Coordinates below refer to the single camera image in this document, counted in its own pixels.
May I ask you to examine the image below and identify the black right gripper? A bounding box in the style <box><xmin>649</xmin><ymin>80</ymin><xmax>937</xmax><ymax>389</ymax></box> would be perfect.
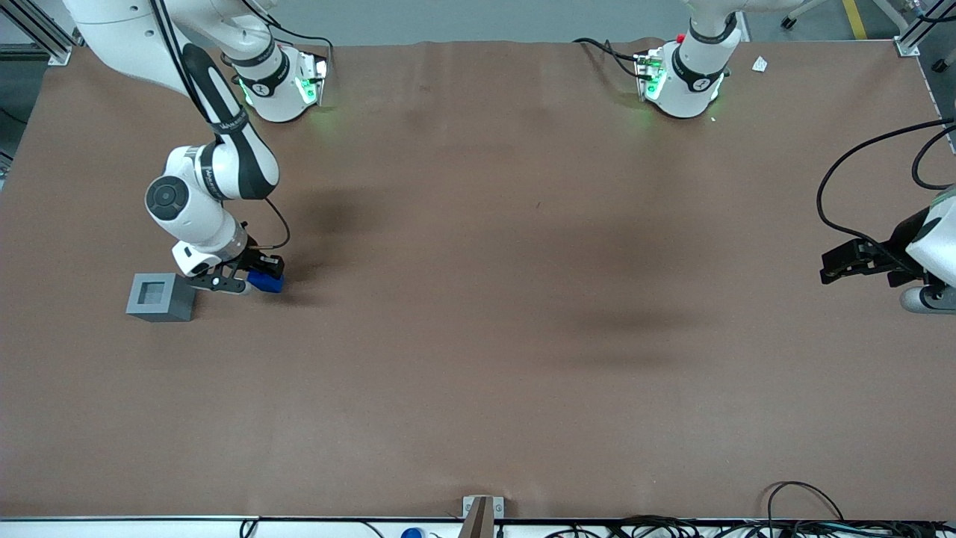
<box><xmin>184</xmin><ymin>248</ymin><xmax>287</xmax><ymax>296</ymax></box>

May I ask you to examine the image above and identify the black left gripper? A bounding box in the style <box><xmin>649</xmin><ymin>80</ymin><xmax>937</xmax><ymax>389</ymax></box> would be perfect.
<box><xmin>819</xmin><ymin>209</ymin><xmax>934</xmax><ymax>289</ymax></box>

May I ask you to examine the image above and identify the gray square base block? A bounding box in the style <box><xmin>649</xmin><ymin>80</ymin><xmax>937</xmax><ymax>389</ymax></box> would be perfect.
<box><xmin>125</xmin><ymin>273</ymin><xmax>198</xmax><ymax>324</ymax></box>

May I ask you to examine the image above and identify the brown table mat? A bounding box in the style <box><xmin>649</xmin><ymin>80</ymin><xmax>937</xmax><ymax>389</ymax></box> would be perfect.
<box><xmin>0</xmin><ymin>37</ymin><xmax>956</xmax><ymax>522</ymax></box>

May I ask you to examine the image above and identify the chair leg with caster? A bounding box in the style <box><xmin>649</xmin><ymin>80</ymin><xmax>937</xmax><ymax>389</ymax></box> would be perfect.
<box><xmin>780</xmin><ymin>0</ymin><xmax>831</xmax><ymax>31</ymax></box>

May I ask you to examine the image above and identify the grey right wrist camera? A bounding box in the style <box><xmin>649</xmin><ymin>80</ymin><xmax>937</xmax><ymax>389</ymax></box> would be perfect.
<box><xmin>172</xmin><ymin>240</ymin><xmax>228</xmax><ymax>279</ymax></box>

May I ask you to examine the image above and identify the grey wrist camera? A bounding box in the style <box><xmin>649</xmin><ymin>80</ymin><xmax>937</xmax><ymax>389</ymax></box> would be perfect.
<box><xmin>899</xmin><ymin>284</ymin><xmax>956</xmax><ymax>315</ymax></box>
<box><xmin>172</xmin><ymin>240</ymin><xmax>228</xmax><ymax>279</ymax></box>

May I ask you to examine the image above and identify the long black left arm cable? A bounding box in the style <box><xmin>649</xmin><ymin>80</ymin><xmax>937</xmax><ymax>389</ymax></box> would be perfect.
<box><xmin>816</xmin><ymin>117</ymin><xmax>956</xmax><ymax>274</ymax></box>

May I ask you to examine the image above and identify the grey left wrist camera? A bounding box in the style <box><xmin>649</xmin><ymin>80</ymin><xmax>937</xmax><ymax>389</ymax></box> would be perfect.
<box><xmin>899</xmin><ymin>284</ymin><xmax>956</xmax><ymax>315</ymax></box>

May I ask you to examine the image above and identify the short black left arm cable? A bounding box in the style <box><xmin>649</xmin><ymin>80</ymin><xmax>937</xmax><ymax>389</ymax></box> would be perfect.
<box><xmin>911</xmin><ymin>123</ymin><xmax>956</xmax><ymax>192</ymax></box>

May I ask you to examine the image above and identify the aluminium frame profile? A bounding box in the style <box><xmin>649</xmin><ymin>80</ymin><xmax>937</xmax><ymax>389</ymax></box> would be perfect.
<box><xmin>0</xmin><ymin>0</ymin><xmax>77</xmax><ymax>67</ymax></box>
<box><xmin>894</xmin><ymin>0</ymin><xmax>956</xmax><ymax>58</ymax></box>

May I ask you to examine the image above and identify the black right base cable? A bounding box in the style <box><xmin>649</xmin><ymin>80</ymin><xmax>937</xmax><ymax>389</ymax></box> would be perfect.
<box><xmin>254</xmin><ymin>0</ymin><xmax>335</xmax><ymax>59</ymax></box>

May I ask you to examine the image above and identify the black base cable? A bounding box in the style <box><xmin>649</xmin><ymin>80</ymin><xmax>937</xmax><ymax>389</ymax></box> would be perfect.
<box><xmin>572</xmin><ymin>37</ymin><xmax>645</xmax><ymax>80</ymax></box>
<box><xmin>254</xmin><ymin>0</ymin><xmax>335</xmax><ymax>59</ymax></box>

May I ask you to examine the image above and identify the black looped cable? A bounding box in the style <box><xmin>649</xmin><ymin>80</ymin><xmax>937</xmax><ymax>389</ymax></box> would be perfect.
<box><xmin>766</xmin><ymin>481</ymin><xmax>845</xmax><ymax>538</ymax></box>

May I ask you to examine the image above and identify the black cable tangle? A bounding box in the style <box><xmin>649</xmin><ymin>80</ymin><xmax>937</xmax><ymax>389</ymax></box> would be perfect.
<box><xmin>544</xmin><ymin>514</ymin><xmax>956</xmax><ymax>538</ymax></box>

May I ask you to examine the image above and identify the black left base cable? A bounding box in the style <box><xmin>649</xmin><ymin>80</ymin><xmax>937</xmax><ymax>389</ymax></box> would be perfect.
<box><xmin>572</xmin><ymin>37</ymin><xmax>645</xmax><ymax>80</ymax></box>

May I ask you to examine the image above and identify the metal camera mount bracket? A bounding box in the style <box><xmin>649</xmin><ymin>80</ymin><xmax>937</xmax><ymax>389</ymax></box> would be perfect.
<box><xmin>462</xmin><ymin>495</ymin><xmax>506</xmax><ymax>538</ymax></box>

